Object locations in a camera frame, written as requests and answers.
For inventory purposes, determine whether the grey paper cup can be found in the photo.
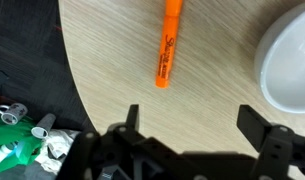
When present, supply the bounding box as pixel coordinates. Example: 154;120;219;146
30;112;57;140

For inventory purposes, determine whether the green plastic bag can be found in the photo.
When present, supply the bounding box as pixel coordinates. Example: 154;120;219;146
0;114;43;175

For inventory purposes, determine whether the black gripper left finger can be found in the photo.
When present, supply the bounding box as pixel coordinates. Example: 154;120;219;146
124;103;141;135

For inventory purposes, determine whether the white ceramic bowl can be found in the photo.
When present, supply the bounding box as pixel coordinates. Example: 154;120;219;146
253;1;305;115

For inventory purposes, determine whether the orange Sharpie marker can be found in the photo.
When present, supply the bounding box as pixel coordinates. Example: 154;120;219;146
154;0;184;89

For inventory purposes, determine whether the crumpled white paper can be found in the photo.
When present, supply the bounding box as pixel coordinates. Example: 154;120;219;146
34;128;80;176

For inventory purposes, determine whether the patterned white mug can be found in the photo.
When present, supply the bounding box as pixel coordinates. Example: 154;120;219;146
0;102;29;126

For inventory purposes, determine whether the white plastic bottle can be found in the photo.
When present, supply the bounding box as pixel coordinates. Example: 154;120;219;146
0;143;15;166

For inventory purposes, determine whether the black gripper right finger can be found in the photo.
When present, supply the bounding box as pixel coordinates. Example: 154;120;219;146
236;104;273;153

